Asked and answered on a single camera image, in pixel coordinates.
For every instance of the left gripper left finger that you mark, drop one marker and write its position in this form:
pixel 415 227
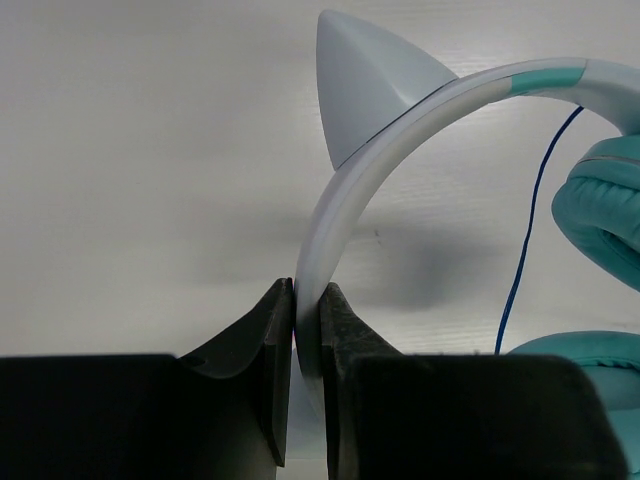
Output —
pixel 217 412

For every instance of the teal cat-ear headphones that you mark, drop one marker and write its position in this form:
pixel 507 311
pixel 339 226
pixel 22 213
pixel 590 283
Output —
pixel 381 97

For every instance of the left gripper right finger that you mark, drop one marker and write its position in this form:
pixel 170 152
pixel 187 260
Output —
pixel 395 416

